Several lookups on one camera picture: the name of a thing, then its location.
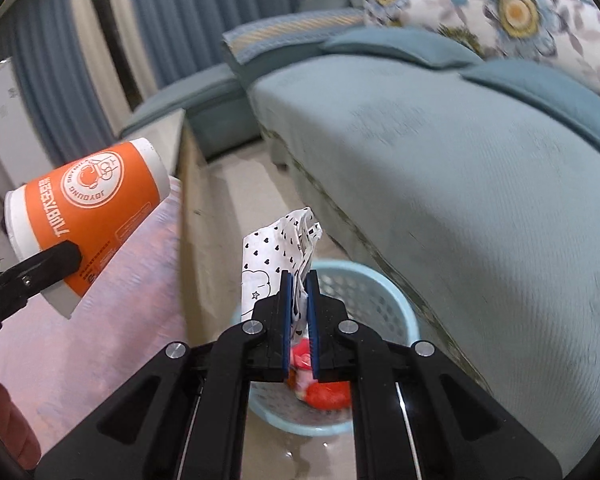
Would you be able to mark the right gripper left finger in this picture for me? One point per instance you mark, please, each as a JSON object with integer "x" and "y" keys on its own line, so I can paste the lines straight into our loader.
{"x": 182, "y": 418}

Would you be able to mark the floral sofa back cushion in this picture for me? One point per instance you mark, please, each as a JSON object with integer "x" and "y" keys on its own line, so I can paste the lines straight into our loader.
{"x": 564, "y": 34}

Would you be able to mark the striped armrest cover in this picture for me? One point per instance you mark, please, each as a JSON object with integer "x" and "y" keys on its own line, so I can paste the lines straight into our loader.
{"x": 248, "y": 41}

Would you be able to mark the white coffee table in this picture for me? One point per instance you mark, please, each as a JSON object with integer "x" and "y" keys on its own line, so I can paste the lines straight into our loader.
{"x": 173, "y": 138}

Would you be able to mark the blue curtains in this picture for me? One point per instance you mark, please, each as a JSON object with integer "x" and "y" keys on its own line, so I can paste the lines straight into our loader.
{"x": 72, "y": 88}

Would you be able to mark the orange white paper cup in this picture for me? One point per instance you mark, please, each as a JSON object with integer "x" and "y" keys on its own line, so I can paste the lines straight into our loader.
{"x": 96, "y": 202}

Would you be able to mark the pink floral table cloth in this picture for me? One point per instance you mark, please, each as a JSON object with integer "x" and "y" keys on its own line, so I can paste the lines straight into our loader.
{"x": 57, "y": 370}

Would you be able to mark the person's left hand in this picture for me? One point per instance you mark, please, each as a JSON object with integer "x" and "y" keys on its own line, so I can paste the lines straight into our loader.
{"x": 17, "y": 434}

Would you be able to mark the white black-heart paper bag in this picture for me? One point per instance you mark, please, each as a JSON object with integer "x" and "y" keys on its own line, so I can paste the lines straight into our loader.
{"x": 287, "y": 244}

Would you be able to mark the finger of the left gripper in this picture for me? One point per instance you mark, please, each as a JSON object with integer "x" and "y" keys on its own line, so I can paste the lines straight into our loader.
{"x": 28, "y": 278}

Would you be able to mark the light blue plastic basket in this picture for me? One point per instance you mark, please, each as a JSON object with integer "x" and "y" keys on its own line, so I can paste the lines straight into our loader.
{"x": 371, "y": 299}

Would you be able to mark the blue throw pillow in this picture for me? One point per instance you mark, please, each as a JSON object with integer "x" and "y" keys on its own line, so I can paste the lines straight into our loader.
{"x": 411, "y": 45}
{"x": 550, "y": 91}

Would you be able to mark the white refrigerator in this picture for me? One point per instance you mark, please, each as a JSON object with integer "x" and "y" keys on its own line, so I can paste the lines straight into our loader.
{"x": 23, "y": 155}

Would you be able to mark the red plastic bag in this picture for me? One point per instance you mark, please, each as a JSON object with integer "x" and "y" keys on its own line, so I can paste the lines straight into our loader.
{"x": 323, "y": 396}

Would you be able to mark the blue fabric sofa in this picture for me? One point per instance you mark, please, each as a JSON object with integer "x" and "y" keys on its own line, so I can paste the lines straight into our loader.
{"x": 483, "y": 210}

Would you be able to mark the cream curtain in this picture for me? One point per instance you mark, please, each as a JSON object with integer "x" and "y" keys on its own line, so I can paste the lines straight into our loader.
{"x": 100, "y": 63}

